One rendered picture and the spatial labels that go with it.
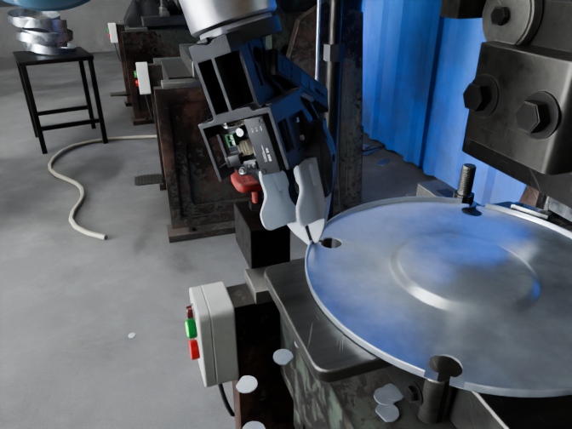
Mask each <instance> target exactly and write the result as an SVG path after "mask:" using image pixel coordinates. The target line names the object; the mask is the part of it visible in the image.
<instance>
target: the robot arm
mask: <svg viewBox="0 0 572 429"><path fill-rule="evenodd" d="M89 1H91V0H0V7H14V6H18V7H21V8H24V9H32V10H37V11H61V10H66V9H73V8H75V7H78V6H81V5H83V4H85V3H87V2H89ZM179 1H180V6H181V8H182V10H183V13H184V16H185V18H186V23H187V25H188V27H189V30H190V33H191V35H192V36H194V37H200V39H201V40H200V41H198V42H197V44H195V45H193V46H191V47H188V48H189V51H190V54H191V57H192V60H193V63H194V66H195V68H196V70H197V74H198V77H199V79H200V82H201V84H202V87H203V91H204V93H205V96H206V99H207V101H208V103H209V108H210V110H211V112H212V115H213V117H212V118H210V119H209V120H207V121H205V122H203V123H200V124H199V125H198V126H199V128H200V131H201V133H202V136H203V139H204V142H205V145H206V147H207V149H208V152H209V155H210V158H211V161H212V163H213V165H214V169H215V172H216V174H217V176H218V179H219V182H221V181H223V180H225V179H226V178H227V177H229V176H230V175H231V174H233V173H235V170H234V168H233V166H236V169H237V172H238V174H240V175H241V176H243V175H247V174H251V175H252V176H253V178H254V179H255V180H256V181H257V182H259V183H260V184H261V185H262V188H263V191H264V194H265V199H264V203H263V205H262V208H261V211H260V219H261V222H262V225H263V226H264V227H265V228H266V229H267V230H269V231H272V230H275V229H277V228H279V227H281V226H285V225H287V226H288V227H289V228H290V229H291V231H292V232H293V233H294V234H295V235H296V236H298V237H299V238H300V239H301V240H303V241H304V242H305V243H307V244H309V242H310V241H311V240H312V244H317V243H318V241H319V240H320V238H321V236H322V234H323V231H324V228H325V226H326V223H327V219H328V214H329V206H330V201H331V194H332V191H333V187H334V179H335V166H336V151H335V144H334V142H333V139H332V137H331V135H330V133H329V131H328V128H327V123H326V117H320V118H319V117H318V114H320V113H325V112H328V111H329V105H328V89H326V88H325V87H324V86H323V85H322V84H321V83H319V82H318V81H317V80H316V79H314V78H313V77H311V76H310V75H309V74H308V73H306V72H305V71H304V70H302V69H301V68H300V67H298V66H297V65H296V64H295V63H294V62H293V61H291V60H290V59H289V58H287V57H286V56H285V55H284V54H282V53H281V52H279V51H278V50H277V49H269V50H266V43H265V40H264V37H268V36H271V35H272V34H275V33H278V32H281V31H282V27H281V25H280V22H279V18H278V16H277V15H273V16H272V13H273V12H274V11H275V10H276V8H277V4H276V1H275V0H179ZM222 134H223V135H224V136H225V138H226V143H227V145H228V147H229V149H230V152H231V154H228V151H227V149H226V145H225V142H224V140H223V137H222ZM216 135H217V138H218V140H219V142H220V147H221V149H222V151H223V154H224V157H225V160H226V163H224V164H223V165H222V166H219V164H218V162H217V159H216V156H215V153H214V150H213V147H212V146H211V143H210V140H209V139H210V138H212V137H214V136H216ZM294 166H296V167H295V168H294V171H293V169H292V167H294ZM295 181H296V182H297V184H298V185H299V188H300V194H299V195H298V194H297V192H296V190H295Z"/></svg>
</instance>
